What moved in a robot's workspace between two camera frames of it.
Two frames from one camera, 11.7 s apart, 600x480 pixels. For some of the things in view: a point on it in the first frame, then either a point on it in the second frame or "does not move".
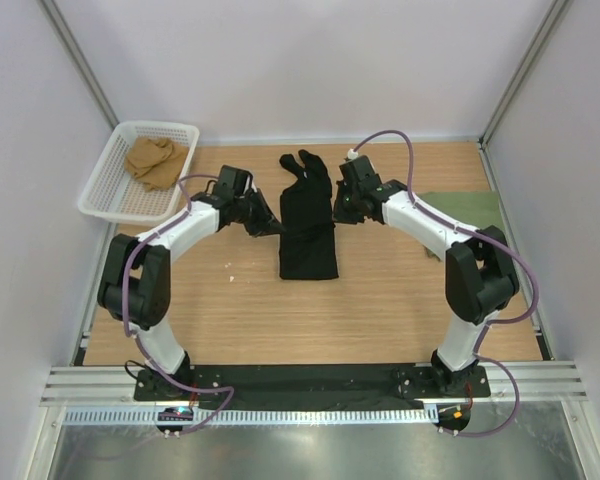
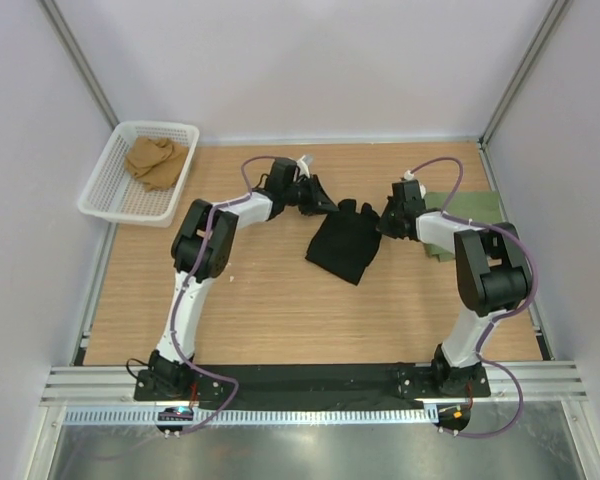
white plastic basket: x=113 y=194 does not move
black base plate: x=255 y=383 does not move
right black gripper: x=339 y=214 → x=383 y=224
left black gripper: x=267 y=223 → x=319 y=202
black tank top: x=307 y=232 → x=346 y=241
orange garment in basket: x=157 y=164 does not move
